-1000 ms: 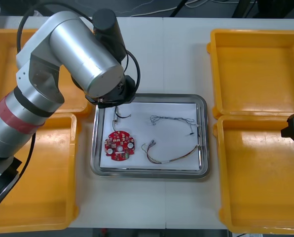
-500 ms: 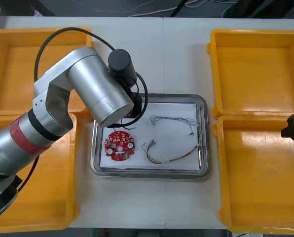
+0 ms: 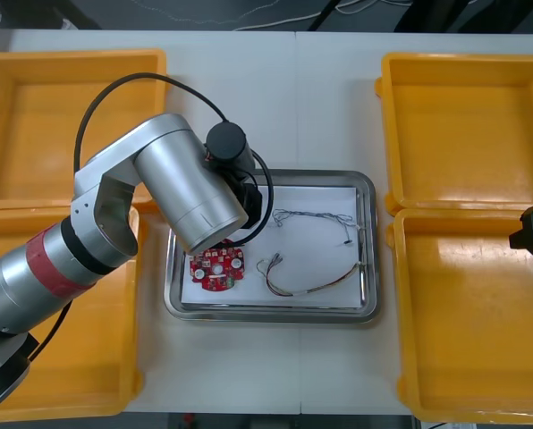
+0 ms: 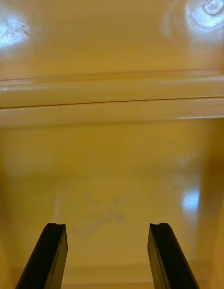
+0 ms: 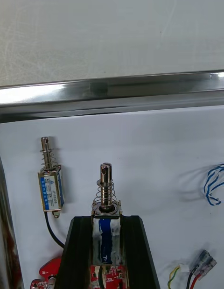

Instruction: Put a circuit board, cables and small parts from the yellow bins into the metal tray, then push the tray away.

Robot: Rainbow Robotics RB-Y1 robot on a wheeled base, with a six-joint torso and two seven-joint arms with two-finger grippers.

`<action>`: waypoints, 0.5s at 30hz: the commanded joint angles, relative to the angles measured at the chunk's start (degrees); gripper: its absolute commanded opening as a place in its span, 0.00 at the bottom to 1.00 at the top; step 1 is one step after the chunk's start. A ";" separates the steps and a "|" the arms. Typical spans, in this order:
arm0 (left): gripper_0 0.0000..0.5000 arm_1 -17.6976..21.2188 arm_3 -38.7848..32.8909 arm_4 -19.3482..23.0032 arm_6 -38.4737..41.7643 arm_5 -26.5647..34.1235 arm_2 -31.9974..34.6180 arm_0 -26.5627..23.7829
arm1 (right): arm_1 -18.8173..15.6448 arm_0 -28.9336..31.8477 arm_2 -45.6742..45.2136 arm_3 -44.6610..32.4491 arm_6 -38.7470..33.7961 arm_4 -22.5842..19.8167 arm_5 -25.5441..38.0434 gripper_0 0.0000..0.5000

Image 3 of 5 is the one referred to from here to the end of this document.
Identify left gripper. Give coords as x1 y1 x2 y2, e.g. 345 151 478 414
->
230 172 264 230

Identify blue-white twisted wire harness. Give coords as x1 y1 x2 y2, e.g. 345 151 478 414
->
272 208 355 247

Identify round red circuit board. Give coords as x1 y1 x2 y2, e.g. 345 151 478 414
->
188 239 251 292

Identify multicolour wire harness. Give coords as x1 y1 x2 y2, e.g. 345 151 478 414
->
256 253 368 299

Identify white sheet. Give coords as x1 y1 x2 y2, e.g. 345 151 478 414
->
182 184 367 309

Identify yellow-orange plastic bin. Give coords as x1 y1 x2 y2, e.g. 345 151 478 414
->
0 204 149 425
0 47 173 214
385 208 533 425
373 52 533 216

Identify black stand leg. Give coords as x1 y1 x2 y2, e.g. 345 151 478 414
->
393 0 473 33
305 0 340 32

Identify white floor cable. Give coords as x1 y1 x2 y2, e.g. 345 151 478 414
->
232 0 400 32

